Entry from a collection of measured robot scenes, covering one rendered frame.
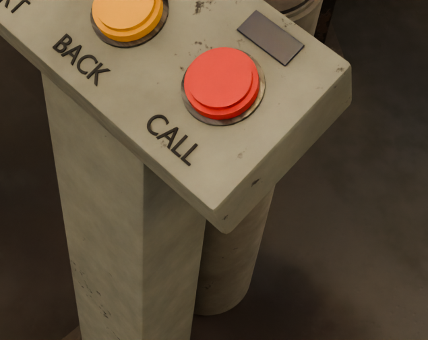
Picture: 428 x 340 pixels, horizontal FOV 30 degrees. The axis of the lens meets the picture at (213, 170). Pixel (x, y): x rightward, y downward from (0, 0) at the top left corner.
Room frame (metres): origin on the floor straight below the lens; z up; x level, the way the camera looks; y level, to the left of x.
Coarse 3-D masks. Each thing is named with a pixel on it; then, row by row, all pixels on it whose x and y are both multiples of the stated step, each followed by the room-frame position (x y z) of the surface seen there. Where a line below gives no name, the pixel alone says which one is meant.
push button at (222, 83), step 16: (224, 48) 0.30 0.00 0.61; (192, 64) 0.29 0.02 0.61; (208, 64) 0.28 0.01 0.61; (224, 64) 0.28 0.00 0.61; (240, 64) 0.28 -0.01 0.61; (192, 80) 0.28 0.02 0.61; (208, 80) 0.28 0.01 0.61; (224, 80) 0.28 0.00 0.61; (240, 80) 0.28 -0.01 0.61; (256, 80) 0.28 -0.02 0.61; (192, 96) 0.27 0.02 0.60; (208, 96) 0.27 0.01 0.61; (224, 96) 0.27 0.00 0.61; (240, 96) 0.27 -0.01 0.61; (256, 96) 0.27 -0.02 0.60; (208, 112) 0.26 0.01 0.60; (224, 112) 0.26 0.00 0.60; (240, 112) 0.26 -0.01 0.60
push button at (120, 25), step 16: (96, 0) 0.33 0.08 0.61; (112, 0) 0.32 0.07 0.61; (128, 0) 0.32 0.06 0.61; (144, 0) 0.32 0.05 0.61; (160, 0) 0.33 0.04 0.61; (96, 16) 0.32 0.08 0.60; (112, 16) 0.31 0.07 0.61; (128, 16) 0.31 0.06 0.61; (144, 16) 0.31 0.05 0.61; (160, 16) 0.32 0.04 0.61; (112, 32) 0.31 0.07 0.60; (128, 32) 0.31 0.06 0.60; (144, 32) 0.31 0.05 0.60
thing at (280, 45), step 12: (252, 24) 0.31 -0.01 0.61; (264, 24) 0.31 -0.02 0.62; (252, 36) 0.31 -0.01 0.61; (264, 36) 0.31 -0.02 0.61; (276, 36) 0.31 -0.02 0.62; (288, 36) 0.31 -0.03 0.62; (264, 48) 0.30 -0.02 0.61; (276, 48) 0.30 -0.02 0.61; (288, 48) 0.30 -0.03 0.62; (300, 48) 0.30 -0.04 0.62; (276, 60) 0.29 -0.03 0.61; (288, 60) 0.29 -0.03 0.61
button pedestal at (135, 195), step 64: (0, 0) 0.34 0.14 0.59; (64, 0) 0.34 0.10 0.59; (192, 0) 0.33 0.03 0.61; (256, 0) 0.33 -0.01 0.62; (64, 64) 0.29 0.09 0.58; (128, 64) 0.29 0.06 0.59; (256, 64) 0.29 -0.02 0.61; (320, 64) 0.29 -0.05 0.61; (64, 128) 0.32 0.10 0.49; (128, 128) 0.26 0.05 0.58; (192, 128) 0.26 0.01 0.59; (256, 128) 0.26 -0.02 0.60; (320, 128) 0.28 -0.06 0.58; (64, 192) 0.32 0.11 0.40; (128, 192) 0.28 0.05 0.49; (192, 192) 0.22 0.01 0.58; (256, 192) 0.24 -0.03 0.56; (128, 256) 0.28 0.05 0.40; (192, 256) 0.31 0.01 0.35; (128, 320) 0.28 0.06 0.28
